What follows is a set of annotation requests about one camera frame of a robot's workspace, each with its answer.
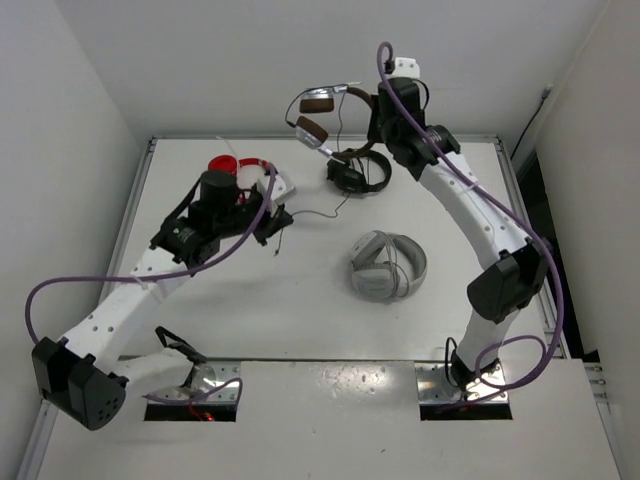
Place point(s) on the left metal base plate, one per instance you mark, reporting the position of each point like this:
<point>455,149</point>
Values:
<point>216,383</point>

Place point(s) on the red headphones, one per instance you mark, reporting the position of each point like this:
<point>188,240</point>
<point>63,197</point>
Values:
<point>246,170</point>

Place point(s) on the metal base plate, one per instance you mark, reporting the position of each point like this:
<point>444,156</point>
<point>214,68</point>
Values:
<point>216,383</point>
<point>434,389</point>

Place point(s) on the grey white headphones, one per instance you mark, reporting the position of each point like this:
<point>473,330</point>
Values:
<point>387,266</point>

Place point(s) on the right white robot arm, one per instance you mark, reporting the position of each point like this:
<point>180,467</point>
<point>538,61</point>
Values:
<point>513,264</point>

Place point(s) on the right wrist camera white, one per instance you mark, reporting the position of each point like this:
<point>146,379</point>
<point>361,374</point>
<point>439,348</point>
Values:
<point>403,67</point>

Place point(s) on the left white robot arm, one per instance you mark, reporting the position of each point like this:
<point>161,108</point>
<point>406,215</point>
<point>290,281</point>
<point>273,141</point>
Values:
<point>81,373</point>

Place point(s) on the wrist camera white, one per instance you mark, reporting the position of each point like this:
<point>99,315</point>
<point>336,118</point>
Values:
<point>283,188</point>
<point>403,67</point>

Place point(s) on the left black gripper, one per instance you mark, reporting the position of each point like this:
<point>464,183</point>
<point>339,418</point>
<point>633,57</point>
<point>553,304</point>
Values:
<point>280,219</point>

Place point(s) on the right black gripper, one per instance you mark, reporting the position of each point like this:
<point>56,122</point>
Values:
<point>375,136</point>

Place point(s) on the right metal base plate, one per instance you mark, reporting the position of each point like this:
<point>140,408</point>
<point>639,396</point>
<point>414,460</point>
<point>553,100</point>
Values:
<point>434,389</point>

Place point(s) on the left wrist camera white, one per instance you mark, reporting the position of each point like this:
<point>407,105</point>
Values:
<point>283,188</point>

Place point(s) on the black headphones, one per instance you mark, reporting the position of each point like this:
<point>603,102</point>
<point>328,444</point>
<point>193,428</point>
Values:
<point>351,181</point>

